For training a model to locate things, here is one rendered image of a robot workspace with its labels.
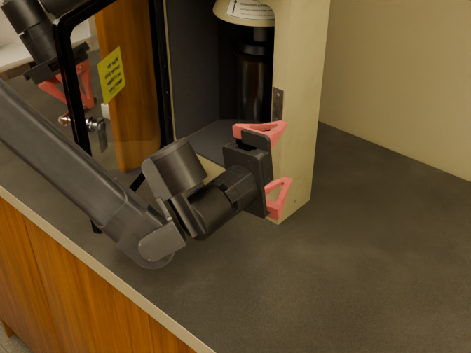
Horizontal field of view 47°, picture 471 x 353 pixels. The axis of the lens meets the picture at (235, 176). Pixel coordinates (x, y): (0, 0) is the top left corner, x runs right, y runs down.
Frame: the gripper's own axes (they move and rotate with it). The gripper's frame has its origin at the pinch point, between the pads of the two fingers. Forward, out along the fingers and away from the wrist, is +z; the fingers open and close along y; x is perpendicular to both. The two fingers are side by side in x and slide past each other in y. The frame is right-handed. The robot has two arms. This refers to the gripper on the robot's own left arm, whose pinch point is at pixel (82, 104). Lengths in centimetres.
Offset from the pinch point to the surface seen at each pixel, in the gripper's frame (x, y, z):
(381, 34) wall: -51, -41, 20
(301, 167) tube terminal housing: -16.0, -24.8, 30.4
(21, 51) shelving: -74, 75, -13
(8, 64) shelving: -64, 73, -11
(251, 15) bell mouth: -15.2, -29.2, 0.1
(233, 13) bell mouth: -15.6, -26.2, -1.4
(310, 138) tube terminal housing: -17.7, -28.4, 25.8
